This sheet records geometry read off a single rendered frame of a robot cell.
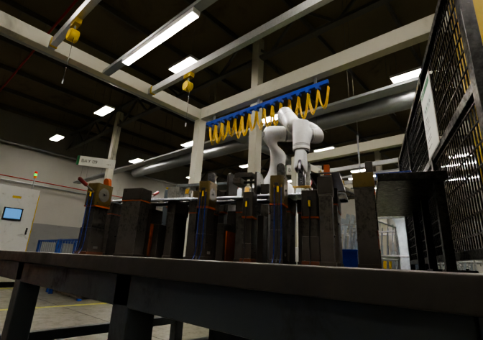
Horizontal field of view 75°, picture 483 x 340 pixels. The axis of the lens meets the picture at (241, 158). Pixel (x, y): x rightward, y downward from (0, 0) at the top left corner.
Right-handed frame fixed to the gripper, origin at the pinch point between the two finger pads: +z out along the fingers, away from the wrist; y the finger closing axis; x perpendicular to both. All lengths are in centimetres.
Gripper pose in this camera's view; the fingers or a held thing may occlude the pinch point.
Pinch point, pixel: (302, 182)
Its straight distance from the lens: 153.2
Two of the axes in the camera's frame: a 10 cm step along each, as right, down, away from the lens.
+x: 9.3, -0.8, -3.6
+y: -3.6, -3.1, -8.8
